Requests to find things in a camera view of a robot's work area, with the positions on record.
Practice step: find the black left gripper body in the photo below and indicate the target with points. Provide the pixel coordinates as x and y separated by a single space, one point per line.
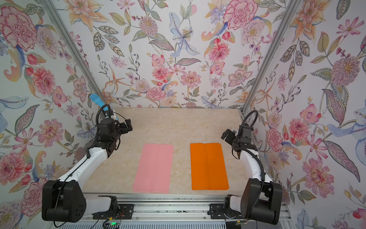
116 136

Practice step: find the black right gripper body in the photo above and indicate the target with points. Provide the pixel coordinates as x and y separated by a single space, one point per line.
237 141

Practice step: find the orange paper sheet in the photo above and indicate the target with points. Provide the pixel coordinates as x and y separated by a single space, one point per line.
208 169

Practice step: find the large pink paper sheet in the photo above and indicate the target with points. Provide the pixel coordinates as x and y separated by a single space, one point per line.
154 169

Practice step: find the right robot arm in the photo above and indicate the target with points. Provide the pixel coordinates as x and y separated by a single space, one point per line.
262 198

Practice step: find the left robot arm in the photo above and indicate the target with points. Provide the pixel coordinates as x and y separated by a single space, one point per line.
63 199

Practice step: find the blue microphone on stand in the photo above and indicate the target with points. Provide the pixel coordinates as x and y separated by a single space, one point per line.
106 110

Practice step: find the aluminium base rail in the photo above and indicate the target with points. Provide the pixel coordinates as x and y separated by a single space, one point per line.
168 211

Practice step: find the left aluminium frame post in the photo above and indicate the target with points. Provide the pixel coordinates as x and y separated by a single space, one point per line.
50 8

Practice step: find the aluminium corner frame post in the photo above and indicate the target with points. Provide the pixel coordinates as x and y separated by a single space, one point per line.
288 14

